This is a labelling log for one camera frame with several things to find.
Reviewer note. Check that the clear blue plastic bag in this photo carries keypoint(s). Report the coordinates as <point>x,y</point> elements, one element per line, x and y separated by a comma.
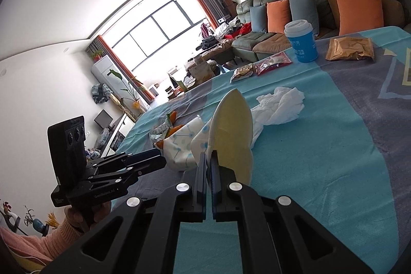
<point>103,136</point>

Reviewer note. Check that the red cloth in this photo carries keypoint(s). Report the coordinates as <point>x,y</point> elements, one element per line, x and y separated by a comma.
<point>245,28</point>

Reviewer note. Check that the crumpled white tissue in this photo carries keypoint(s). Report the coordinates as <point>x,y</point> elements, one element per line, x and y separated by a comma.
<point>282,107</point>

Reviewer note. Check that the blue patterned hanging cloth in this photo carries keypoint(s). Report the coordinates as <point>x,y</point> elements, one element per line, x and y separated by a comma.
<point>100,93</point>

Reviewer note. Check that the small orange cushion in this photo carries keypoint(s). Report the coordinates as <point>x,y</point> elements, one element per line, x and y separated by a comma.
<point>279,15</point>

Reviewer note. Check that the pile of clothes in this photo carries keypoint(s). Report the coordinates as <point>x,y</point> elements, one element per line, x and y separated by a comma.
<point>221,33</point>

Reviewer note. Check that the sealed golden snack packet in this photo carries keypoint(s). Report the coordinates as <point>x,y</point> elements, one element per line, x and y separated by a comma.
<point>350,49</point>

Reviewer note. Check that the person's left hand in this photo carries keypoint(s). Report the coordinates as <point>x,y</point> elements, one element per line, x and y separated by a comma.
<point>99,211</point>

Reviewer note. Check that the small cardboard box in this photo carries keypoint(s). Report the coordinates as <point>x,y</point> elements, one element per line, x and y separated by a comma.
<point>173,73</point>

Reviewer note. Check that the brown cardboard boxes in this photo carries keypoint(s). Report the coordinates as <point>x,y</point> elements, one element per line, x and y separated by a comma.
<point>230,5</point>

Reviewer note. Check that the small blue cushion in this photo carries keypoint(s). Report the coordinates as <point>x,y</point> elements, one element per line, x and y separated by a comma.
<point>258,18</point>

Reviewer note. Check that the large leafy floor plant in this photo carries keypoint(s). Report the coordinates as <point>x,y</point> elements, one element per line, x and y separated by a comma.
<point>131,91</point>

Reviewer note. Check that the small white device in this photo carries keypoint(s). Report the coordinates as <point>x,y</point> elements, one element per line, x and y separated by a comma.
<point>223,18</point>

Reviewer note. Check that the large blue cushion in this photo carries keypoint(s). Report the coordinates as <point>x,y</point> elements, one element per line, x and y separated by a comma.
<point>303,12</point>

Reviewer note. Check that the white blue-patterned paper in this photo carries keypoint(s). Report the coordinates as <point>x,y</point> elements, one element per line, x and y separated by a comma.
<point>181,148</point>

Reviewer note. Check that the green clear candy wrapper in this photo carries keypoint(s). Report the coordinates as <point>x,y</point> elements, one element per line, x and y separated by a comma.
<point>160,129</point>

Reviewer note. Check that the small potted plant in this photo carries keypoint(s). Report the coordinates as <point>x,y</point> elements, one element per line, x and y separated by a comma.
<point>97,55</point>

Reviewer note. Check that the white standing air conditioner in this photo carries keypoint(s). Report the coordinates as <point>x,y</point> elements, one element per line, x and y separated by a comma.
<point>106,68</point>

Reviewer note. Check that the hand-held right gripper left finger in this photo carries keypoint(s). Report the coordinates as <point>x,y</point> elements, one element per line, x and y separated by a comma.
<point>201,197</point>

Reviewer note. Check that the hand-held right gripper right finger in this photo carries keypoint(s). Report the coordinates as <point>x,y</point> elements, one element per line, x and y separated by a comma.
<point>214,197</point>

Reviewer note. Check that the kraft paper snack bag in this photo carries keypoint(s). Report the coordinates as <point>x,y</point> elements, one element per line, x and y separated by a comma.
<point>200,68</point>

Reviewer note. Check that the brown sofa seat pad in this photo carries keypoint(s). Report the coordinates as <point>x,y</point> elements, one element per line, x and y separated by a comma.
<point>273,43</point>

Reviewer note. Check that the white black TV cabinet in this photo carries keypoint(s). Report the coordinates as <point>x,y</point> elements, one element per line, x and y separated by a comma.
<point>120,132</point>

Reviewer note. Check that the large window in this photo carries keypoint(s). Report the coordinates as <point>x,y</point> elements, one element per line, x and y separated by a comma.
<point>154,36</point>

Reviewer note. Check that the clear cracker packet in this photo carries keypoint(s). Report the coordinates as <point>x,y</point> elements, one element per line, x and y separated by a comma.
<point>242,73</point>

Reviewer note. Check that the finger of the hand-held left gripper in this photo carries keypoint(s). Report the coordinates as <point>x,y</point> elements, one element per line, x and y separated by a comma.
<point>151,164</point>
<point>144,154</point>

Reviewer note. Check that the person's left forearm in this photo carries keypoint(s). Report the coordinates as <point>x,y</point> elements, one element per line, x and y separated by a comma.
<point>29,245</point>

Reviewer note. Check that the blue cup with white lid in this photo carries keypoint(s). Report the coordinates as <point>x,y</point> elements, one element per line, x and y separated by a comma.
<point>301,43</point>

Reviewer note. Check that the orange peel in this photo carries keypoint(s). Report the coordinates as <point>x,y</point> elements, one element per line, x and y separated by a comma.
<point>175,130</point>

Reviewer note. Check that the blue vase with flowers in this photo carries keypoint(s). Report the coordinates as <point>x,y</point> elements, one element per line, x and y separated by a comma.
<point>38,224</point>

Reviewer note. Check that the small grey bin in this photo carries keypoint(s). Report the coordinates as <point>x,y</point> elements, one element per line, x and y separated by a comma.
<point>153,90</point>

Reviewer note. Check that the red snack packet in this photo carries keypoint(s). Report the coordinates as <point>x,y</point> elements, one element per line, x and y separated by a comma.
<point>273,63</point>

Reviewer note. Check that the cream paper plate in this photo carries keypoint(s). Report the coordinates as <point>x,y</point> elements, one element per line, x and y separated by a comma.
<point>232,132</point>

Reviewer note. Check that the large orange cushion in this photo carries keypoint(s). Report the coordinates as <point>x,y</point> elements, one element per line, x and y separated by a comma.
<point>358,9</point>

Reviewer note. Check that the black monitor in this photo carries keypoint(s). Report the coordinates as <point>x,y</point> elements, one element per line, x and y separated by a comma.
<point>102,119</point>

